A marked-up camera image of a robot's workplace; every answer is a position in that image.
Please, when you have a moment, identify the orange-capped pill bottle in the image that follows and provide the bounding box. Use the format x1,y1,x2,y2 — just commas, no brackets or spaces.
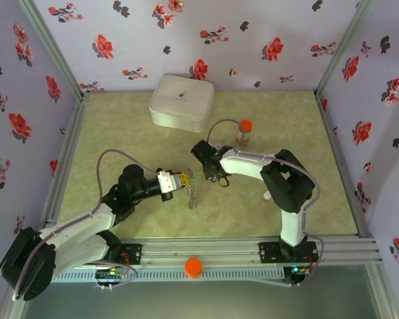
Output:
235,119,253,146

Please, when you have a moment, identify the white zip case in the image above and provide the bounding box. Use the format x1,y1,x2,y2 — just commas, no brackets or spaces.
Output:
148,74,215,134

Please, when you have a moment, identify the orange round cap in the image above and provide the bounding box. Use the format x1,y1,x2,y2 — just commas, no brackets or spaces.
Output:
184,257,203,279

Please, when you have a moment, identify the green circuit board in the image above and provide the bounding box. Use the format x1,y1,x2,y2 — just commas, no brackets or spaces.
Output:
284,265,312,286
95,268,128,280

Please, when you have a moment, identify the left arm grey cable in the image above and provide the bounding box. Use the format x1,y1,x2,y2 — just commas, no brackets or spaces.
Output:
11,149,162,302

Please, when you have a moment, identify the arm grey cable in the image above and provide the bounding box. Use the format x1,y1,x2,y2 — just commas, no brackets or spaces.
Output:
206,118,325,286
11,149,162,302

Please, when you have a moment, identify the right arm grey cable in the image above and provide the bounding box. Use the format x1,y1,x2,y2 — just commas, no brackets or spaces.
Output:
206,118,325,286

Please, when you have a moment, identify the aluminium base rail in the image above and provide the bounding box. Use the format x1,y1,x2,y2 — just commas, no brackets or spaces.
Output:
53,236,382,267

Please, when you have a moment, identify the grey slotted cable duct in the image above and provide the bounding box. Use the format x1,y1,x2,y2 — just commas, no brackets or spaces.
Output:
51,268,285,283

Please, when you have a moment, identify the aluminium corner post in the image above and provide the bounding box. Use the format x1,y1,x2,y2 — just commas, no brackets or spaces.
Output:
16,0,90,100
314,0,377,100

